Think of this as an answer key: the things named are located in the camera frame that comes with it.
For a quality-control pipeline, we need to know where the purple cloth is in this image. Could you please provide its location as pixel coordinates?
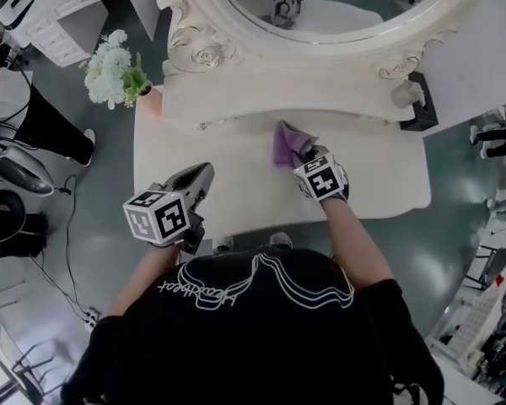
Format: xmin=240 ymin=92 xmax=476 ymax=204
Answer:
xmin=272 ymin=119 xmax=321 ymax=168

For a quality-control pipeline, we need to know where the white dressing table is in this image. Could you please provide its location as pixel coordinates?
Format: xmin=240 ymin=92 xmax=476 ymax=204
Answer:
xmin=133 ymin=84 xmax=432 ymax=240

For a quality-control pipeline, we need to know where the black tissue box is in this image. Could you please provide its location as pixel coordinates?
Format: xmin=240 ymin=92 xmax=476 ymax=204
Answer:
xmin=398 ymin=72 xmax=439 ymax=132

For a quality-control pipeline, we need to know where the person's shoe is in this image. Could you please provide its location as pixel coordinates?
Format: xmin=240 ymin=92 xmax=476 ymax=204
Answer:
xmin=269 ymin=231 xmax=294 ymax=251
xmin=213 ymin=236 xmax=235 ymax=255

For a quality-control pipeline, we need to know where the grey chair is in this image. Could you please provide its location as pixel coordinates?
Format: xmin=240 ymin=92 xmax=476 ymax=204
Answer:
xmin=463 ymin=246 xmax=506 ymax=291

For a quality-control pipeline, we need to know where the person's left forearm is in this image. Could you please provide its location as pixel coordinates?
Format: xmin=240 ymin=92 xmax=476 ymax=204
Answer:
xmin=107 ymin=238 xmax=182 ymax=318

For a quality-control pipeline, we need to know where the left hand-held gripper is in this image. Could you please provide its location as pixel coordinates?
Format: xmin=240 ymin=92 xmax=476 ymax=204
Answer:
xmin=122 ymin=162 xmax=215 ymax=255

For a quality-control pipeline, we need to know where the white flower bouquet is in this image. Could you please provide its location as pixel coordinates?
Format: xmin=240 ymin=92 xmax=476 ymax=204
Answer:
xmin=78 ymin=30 xmax=153 ymax=110

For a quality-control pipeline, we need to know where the person's right forearm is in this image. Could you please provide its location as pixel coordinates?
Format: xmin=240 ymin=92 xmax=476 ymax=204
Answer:
xmin=322 ymin=196 xmax=396 ymax=290

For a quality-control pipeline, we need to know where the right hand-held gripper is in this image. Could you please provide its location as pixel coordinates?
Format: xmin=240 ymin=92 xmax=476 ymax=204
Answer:
xmin=293 ymin=143 xmax=351 ymax=203

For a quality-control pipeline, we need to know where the person's left shoe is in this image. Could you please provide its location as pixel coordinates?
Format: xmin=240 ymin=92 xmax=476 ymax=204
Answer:
xmin=213 ymin=236 xmax=235 ymax=255

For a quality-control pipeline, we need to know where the black cable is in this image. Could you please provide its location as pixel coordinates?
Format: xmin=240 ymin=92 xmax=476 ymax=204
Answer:
xmin=40 ymin=174 xmax=94 ymax=316

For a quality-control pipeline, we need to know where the white ornate oval mirror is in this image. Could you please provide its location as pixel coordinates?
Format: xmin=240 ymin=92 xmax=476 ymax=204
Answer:
xmin=145 ymin=0 xmax=493 ymax=132

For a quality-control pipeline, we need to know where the person's right shoe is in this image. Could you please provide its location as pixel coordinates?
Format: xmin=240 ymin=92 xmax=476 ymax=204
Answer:
xmin=269 ymin=231 xmax=294 ymax=251

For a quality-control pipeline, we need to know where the pink vase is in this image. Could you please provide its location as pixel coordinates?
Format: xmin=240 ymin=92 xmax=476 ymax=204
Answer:
xmin=135 ymin=83 xmax=164 ymax=117

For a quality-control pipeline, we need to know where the white power strip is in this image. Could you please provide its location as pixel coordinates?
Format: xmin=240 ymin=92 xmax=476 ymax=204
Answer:
xmin=83 ymin=307 xmax=100 ymax=332

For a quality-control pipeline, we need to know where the glass candle jar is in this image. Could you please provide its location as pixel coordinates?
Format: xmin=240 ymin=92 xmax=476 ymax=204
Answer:
xmin=390 ymin=80 xmax=425 ymax=109

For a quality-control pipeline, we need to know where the white shelving desk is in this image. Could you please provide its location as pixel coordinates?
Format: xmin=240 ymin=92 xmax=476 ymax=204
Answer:
xmin=0 ymin=0 xmax=161 ymax=68

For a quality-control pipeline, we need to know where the person's black t-shirt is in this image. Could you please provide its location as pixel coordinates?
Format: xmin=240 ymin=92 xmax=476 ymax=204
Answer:
xmin=61 ymin=246 xmax=446 ymax=405

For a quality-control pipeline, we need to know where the white quilted panel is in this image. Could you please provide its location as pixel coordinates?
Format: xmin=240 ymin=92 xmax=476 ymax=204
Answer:
xmin=446 ymin=289 xmax=505 ymax=348

